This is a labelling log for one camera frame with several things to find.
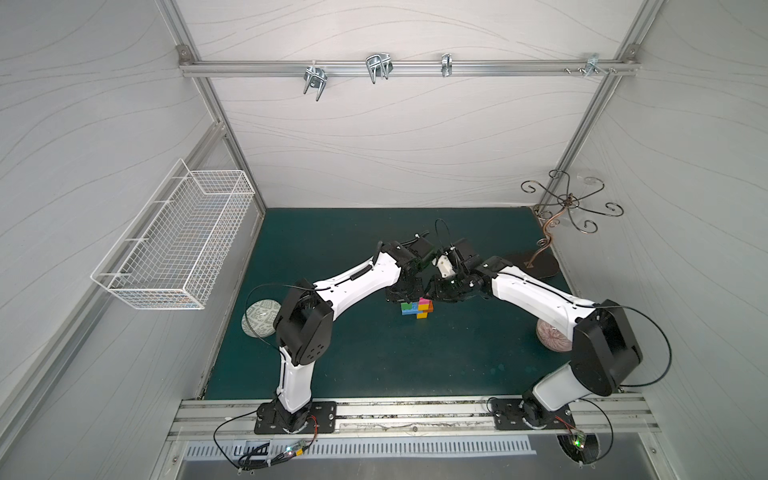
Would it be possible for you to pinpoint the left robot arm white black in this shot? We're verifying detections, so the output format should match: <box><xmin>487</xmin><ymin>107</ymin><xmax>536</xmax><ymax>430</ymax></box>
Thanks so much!
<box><xmin>255</xmin><ymin>236</ymin><xmax>435</xmax><ymax>433</ymax></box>

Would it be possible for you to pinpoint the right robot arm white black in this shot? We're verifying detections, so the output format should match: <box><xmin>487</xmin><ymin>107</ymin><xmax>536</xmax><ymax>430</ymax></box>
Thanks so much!
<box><xmin>426</xmin><ymin>254</ymin><xmax>673</xmax><ymax>430</ymax></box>

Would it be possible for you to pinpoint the metal ornament stand dark base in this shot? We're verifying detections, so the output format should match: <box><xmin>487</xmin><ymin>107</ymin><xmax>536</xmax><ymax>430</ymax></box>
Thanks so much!
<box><xmin>505</xmin><ymin>169</ymin><xmax>625</xmax><ymax>280</ymax></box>

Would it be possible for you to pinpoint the pink ribbed round coaster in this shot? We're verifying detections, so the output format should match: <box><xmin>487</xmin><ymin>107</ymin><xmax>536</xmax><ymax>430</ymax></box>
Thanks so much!
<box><xmin>536</xmin><ymin>319</ymin><xmax>572</xmax><ymax>353</ymax></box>

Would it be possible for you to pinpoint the green patterned round coaster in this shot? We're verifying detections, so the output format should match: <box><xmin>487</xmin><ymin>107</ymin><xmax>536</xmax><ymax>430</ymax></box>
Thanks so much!
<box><xmin>241</xmin><ymin>299</ymin><xmax>281</xmax><ymax>338</ymax></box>

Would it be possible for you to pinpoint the metal clamp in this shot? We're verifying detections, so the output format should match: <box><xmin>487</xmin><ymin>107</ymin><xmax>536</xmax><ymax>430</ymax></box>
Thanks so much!
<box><xmin>365</xmin><ymin>53</ymin><xmax>394</xmax><ymax>84</ymax></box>
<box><xmin>441</xmin><ymin>53</ymin><xmax>453</xmax><ymax>78</ymax></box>
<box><xmin>564</xmin><ymin>53</ymin><xmax>618</xmax><ymax>78</ymax></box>
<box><xmin>303</xmin><ymin>62</ymin><xmax>328</xmax><ymax>102</ymax></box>

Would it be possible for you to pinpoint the aluminium cross bar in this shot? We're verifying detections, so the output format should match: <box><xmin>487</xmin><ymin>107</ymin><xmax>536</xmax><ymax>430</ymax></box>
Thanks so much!
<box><xmin>180</xmin><ymin>57</ymin><xmax>641</xmax><ymax>78</ymax></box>

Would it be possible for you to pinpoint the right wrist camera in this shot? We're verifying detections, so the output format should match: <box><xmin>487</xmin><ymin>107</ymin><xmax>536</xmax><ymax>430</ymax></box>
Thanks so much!
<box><xmin>433</xmin><ymin>251</ymin><xmax>459</xmax><ymax>280</ymax></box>

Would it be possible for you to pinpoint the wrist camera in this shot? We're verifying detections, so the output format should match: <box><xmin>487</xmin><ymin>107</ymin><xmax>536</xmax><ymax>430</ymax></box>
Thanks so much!
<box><xmin>403</xmin><ymin>234</ymin><xmax>438</xmax><ymax>265</ymax></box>
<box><xmin>433</xmin><ymin>251</ymin><xmax>459</xmax><ymax>280</ymax></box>

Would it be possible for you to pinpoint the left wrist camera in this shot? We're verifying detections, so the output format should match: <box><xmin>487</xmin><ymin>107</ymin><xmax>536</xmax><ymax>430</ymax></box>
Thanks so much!
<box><xmin>403</xmin><ymin>234</ymin><xmax>438</xmax><ymax>265</ymax></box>

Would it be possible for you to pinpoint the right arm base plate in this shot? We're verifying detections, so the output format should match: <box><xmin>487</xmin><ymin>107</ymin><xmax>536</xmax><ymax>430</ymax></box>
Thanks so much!
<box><xmin>485</xmin><ymin>397</ymin><xmax>575</xmax><ymax>431</ymax></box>

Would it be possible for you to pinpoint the white slotted cable duct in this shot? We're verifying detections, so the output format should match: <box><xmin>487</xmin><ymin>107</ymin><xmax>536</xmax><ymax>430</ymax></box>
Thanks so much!
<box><xmin>184</xmin><ymin>435</ymin><xmax>536</xmax><ymax>461</ymax></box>

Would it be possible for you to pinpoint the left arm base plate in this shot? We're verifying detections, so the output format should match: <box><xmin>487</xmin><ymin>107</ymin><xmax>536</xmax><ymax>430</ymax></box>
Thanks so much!
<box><xmin>253</xmin><ymin>399</ymin><xmax>337</xmax><ymax>435</ymax></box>

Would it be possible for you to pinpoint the left black cable bundle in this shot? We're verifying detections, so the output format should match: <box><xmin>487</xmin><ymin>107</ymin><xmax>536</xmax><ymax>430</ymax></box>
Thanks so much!
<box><xmin>212</xmin><ymin>413</ymin><xmax>320</xmax><ymax>472</ymax></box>

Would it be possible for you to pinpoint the white wire basket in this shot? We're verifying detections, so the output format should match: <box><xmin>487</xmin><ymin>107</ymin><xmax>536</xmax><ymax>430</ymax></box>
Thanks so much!
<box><xmin>90</xmin><ymin>159</ymin><xmax>255</xmax><ymax>311</ymax></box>

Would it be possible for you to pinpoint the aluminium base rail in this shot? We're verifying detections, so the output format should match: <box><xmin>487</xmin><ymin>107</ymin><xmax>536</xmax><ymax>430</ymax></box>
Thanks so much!
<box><xmin>167</xmin><ymin>393</ymin><xmax>661</xmax><ymax>443</ymax></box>

